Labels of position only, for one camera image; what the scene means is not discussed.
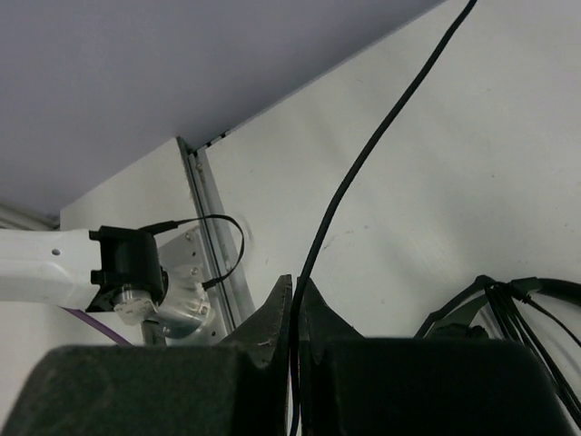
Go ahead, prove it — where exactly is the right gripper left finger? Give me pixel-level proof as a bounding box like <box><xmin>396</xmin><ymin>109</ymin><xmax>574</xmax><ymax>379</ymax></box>
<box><xmin>221</xmin><ymin>275</ymin><xmax>292</xmax><ymax>435</ymax></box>

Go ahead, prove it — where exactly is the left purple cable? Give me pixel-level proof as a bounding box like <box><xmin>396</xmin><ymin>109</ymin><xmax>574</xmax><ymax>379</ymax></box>
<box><xmin>61</xmin><ymin>306</ymin><xmax>131</xmax><ymax>348</ymax></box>

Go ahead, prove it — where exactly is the aluminium rail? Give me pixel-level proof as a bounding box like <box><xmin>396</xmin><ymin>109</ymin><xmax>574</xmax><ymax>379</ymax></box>
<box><xmin>176</xmin><ymin>137</ymin><xmax>255</xmax><ymax>332</ymax></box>

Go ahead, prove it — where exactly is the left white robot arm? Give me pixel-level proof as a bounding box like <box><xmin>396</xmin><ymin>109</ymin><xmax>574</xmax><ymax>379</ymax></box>
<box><xmin>1</xmin><ymin>226</ymin><xmax>166</xmax><ymax>312</ymax></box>

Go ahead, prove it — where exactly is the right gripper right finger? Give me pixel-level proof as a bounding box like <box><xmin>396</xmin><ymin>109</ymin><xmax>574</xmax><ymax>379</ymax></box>
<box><xmin>299</xmin><ymin>281</ymin><xmax>362</xmax><ymax>435</ymax></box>

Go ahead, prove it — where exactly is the black on-ear headphones with cable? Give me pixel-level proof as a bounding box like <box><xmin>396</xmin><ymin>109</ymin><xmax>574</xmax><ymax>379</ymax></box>
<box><xmin>289</xmin><ymin>0</ymin><xmax>477</xmax><ymax>436</ymax></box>

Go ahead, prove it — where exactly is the black over-ear headphones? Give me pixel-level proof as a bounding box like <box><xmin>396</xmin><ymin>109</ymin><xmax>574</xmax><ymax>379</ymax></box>
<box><xmin>414</xmin><ymin>275</ymin><xmax>580</xmax><ymax>425</ymax></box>

